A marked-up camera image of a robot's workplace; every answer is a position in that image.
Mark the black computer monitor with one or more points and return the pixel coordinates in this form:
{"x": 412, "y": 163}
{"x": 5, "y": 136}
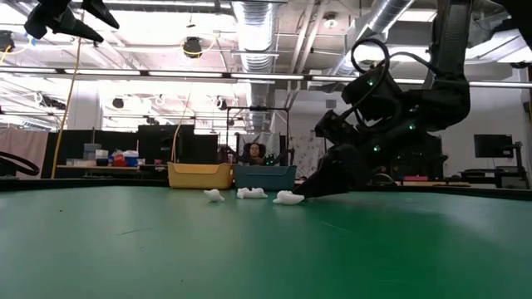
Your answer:
{"x": 493, "y": 145}

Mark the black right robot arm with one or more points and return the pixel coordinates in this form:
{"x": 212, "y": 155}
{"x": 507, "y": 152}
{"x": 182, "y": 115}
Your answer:
{"x": 449, "y": 99}

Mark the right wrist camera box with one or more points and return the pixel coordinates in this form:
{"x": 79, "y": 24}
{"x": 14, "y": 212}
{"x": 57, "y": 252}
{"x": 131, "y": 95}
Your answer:
{"x": 334, "y": 126}

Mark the black metal frame stand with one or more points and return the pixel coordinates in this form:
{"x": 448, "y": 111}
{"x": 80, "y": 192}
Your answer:
{"x": 258, "y": 108}

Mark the wooden side table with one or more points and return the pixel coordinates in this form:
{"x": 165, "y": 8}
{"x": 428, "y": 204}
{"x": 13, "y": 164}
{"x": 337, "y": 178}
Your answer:
{"x": 83, "y": 168}

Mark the black monitor stand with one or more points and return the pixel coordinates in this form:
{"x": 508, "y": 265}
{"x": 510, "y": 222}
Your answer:
{"x": 518, "y": 166}

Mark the black office desk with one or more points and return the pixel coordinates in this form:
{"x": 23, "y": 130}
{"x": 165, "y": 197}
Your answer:
{"x": 509, "y": 178}

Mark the silver ceiling air duct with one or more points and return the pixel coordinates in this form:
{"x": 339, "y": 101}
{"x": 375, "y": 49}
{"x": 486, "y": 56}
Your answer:
{"x": 255, "y": 37}
{"x": 386, "y": 12}

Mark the black partition panel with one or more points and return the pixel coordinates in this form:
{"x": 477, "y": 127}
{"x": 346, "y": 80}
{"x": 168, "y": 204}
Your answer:
{"x": 158, "y": 141}
{"x": 70, "y": 145}

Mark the person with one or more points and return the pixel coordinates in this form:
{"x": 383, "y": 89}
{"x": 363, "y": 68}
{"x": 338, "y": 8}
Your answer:
{"x": 254, "y": 153}

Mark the pink curtain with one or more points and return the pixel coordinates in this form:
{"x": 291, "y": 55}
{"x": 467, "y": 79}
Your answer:
{"x": 25, "y": 143}

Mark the yellow plastic bin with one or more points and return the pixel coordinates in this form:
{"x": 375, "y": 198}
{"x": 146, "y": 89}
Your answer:
{"x": 199, "y": 176}

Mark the wooden workbench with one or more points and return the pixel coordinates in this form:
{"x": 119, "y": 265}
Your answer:
{"x": 440, "y": 183}

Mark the small dark round fixture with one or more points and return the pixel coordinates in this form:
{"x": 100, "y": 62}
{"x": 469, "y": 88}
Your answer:
{"x": 222, "y": 103}
{"x": 118, "y": 103}

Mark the grey wall air vent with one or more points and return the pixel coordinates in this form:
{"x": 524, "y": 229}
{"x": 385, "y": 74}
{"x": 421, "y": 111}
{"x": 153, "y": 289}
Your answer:
{"x": 331, "y": 104}

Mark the black background robot arm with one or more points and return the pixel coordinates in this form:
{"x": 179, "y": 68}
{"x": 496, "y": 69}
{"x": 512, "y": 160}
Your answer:
{"x": 284, "y": 158}

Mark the blue plastic box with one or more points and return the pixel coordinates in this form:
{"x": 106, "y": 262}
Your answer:
{"x": 131, "y": 161}

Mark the long ceiling light strip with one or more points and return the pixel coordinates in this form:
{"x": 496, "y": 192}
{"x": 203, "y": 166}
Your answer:
{"x": 108, "y": 72}

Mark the black round ceiling fixture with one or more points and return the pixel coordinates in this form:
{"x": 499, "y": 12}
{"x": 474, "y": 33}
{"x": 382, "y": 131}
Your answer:
{"x": 192, "y": 47}

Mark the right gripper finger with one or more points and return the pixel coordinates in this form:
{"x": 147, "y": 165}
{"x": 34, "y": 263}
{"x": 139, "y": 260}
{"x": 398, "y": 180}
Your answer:
{"x": 336, "y": 174}

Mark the clear plastic container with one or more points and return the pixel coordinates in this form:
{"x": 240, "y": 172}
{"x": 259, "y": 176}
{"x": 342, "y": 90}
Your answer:
{"x": 91, "y": 151}

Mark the patterned white cloth sheet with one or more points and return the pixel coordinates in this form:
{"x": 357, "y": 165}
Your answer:
{"x": 305, "y": 155}

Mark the blue-grey plastic bin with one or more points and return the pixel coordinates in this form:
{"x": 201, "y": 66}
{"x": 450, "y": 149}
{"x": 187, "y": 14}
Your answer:
{"x": 264, "y": 177}

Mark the black rounded chair back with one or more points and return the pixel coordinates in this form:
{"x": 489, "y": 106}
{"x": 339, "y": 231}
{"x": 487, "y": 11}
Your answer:
{"x": 382, "y": 179}

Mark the red plastic container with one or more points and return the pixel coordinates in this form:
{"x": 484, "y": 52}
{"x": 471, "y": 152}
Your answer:
{"x": 119, "y": 160}

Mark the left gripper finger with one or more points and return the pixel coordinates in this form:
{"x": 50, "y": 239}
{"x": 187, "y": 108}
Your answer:
{"x": 54, "y": 21}
{"x": 101, "y": 10}

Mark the black curved frame bracket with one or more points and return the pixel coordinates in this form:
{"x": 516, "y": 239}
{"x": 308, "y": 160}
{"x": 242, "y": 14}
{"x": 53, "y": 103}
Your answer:
{"x": 6, "y": 166}

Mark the red flat object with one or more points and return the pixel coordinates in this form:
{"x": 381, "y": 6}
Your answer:
{"x": 417, "y": 178}

